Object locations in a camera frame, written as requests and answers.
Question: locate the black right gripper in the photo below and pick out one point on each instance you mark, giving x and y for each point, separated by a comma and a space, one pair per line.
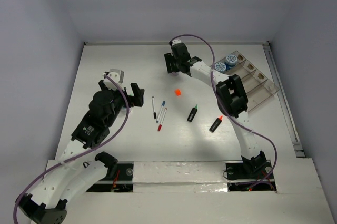
169, 61

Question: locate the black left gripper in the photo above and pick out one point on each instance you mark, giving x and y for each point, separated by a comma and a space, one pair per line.
136, 99

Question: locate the clear jar of clips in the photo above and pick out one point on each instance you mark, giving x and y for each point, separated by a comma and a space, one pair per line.
125, 110

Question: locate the blue capped white marker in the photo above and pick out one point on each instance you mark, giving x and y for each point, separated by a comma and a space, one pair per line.
160, 111

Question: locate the red capped white marker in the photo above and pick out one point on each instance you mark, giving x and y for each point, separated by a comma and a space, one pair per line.
162, 120

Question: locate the blue cleaning gel jar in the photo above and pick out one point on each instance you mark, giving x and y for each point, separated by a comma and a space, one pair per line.
230, 61
220, 67

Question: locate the green highlighter black body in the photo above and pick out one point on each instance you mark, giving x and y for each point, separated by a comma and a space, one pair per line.
192, 113

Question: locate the orange highlighter black body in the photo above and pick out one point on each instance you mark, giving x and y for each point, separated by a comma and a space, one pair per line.
215, 124

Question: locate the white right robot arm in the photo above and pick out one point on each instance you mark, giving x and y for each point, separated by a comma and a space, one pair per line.
231, 99

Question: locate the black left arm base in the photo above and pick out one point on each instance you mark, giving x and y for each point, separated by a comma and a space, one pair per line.
120, 182

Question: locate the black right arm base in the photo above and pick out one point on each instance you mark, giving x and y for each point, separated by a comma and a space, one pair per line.
239, 179

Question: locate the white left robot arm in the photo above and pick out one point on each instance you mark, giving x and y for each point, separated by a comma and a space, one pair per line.
81, 165

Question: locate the orange highlighter cap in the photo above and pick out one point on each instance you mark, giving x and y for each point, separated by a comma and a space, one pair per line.
177, 92

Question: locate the clear plastic organizer tray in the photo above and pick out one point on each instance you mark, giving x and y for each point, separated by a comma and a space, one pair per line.
258, 86

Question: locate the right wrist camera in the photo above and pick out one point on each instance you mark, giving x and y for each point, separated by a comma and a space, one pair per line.
174, 42

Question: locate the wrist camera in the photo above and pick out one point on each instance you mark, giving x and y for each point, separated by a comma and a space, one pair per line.
174, 42
115, 74

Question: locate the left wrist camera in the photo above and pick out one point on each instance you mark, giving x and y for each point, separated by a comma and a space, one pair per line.
115, 74

